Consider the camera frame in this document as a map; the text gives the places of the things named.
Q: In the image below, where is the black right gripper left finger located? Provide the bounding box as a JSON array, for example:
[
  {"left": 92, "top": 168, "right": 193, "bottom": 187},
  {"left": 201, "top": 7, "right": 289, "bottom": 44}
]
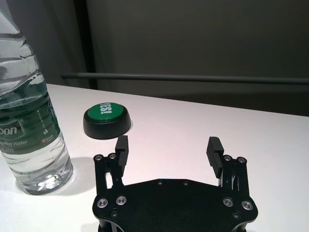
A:
[{"left": 93, "top": 136, "right": 130, "bottom": 194}]

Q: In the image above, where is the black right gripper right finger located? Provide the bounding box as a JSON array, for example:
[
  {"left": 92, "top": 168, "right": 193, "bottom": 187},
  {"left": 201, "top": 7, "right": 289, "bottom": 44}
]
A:
[{"left": 206, "top": 136, "right": 249, "bottom": 194}]

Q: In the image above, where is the clear water bottle green label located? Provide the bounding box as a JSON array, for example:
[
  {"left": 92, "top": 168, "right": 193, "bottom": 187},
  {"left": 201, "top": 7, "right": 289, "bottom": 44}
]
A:
[{"left": 0, "top": 0, "right": 74, "bottom": 196}]

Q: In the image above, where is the green YES button black base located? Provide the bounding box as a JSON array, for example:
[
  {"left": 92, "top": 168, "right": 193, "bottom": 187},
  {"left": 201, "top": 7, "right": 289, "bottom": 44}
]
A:
[{"left": 83, "top": 101, "right": 132, "bottom": 140}]

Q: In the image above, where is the grey horizontal wall rail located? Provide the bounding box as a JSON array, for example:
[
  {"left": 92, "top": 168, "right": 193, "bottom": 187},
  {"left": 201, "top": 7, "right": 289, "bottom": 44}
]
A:
[{"left": 61, "top": 72, "right": 309, "bottom": 86}]

